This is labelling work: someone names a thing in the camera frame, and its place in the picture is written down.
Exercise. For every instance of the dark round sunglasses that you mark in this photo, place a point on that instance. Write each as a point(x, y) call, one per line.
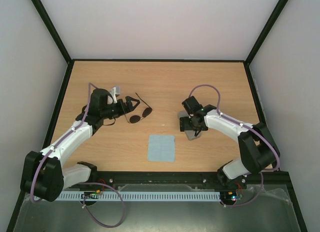
point(142, 111)

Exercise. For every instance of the grey metal panel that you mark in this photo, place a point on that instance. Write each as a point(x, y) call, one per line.
point(269, 209)

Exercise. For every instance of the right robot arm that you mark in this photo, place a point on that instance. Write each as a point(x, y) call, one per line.
point(256, 145)

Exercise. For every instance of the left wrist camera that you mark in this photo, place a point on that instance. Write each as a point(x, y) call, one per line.
point(113, 94)

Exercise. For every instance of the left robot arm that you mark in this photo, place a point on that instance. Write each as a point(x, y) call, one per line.
point(43, 173)

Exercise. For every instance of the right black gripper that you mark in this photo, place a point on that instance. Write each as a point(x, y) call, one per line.
point(188, 124)

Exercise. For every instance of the blue cleaning cloth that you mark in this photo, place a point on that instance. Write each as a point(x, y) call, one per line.
point(161, 148)

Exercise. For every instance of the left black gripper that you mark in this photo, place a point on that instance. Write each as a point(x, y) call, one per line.
point(124, 110)

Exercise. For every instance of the blue slotted cable duct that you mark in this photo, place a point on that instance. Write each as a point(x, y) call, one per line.
point(133, 196)

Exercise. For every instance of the grey glasses case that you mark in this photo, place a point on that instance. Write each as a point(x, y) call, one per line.
point(186, 126)

